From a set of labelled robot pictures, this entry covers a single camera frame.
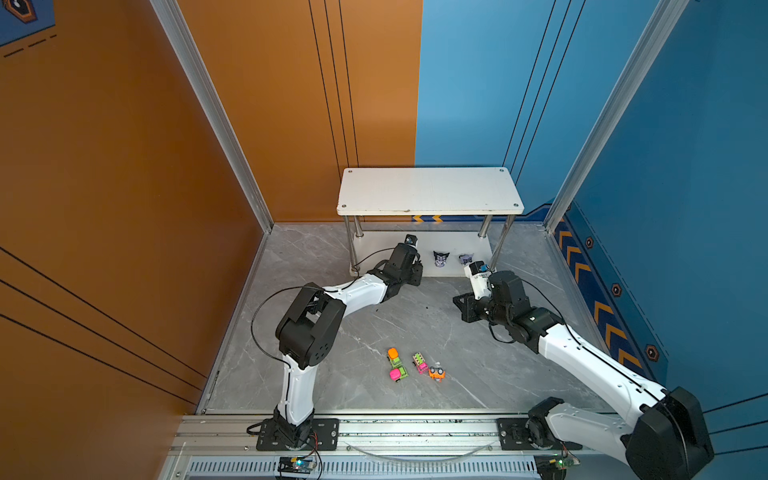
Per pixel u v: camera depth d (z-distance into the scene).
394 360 0.84
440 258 0.95
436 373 0.81
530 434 0.67
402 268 0.75
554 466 0.71
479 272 0.71
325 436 0.73
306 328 0.53
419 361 0.83
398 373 0.81
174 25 0.71
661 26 0.71
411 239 0.85
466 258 0.97
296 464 0.71
